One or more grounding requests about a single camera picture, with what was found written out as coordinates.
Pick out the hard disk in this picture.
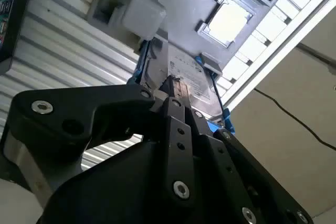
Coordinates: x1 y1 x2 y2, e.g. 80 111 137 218
127 36 236 137

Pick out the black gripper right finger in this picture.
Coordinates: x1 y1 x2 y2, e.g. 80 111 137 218
173 78 314 224

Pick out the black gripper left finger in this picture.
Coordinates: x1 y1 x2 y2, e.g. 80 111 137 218
12 76 197 204

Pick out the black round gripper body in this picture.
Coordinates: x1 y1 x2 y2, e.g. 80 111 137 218
39 139 237 224

